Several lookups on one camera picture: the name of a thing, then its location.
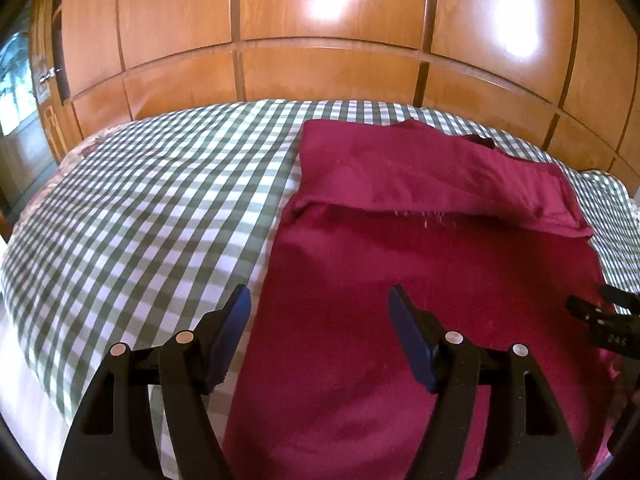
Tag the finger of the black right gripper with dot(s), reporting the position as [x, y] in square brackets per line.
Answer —
[584, 310]
[626, 300]

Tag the green white checkered bedspread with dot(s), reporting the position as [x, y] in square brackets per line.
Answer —
[157, 226]

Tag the wooden door with handle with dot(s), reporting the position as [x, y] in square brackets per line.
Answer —
[31, 137]

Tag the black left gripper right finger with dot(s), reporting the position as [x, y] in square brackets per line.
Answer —
[525, 436]

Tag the wooden panelled wardrobe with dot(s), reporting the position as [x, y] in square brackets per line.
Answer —
[561, 74]

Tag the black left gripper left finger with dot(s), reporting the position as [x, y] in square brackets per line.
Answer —
[112, 435]

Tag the floral bed sheet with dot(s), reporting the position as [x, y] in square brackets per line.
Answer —
[68, 164]

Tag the dark red cloth garment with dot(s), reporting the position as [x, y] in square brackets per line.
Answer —
[493, 245]

